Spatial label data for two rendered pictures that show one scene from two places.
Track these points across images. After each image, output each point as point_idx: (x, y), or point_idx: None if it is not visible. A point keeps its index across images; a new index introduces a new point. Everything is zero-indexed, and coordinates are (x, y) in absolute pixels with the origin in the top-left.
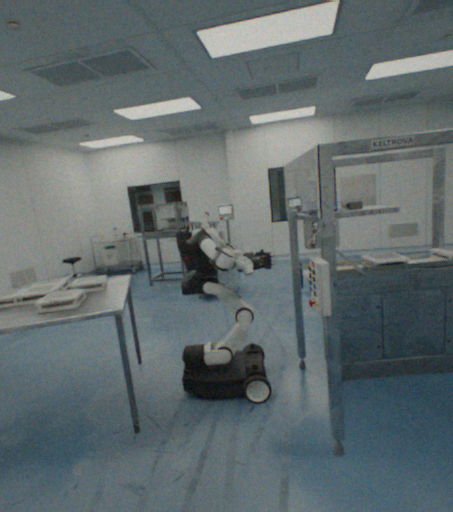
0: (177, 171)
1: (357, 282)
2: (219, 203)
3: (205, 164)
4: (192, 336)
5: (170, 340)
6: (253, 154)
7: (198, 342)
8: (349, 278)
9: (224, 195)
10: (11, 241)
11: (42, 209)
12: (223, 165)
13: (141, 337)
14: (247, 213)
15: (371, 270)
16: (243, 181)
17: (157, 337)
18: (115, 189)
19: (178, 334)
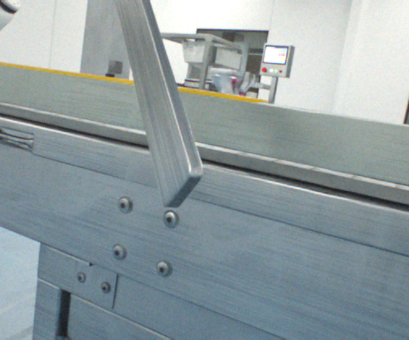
0: (270, 15)
1: (208, 248)
2: (319, 78)
3: (315, 10)
4: (36, 255)
5: None
6: (403, 4)
7: (18, 271)
8: (145, 180)
9: (331, 66)
10: (3, 50)
11: (67, 25)
12: (344, 16)
13: None
14: (361, 106)
15: (388, 165)
16: (371, 48)
17: None
18: (182, 29)
19: (27, 240)
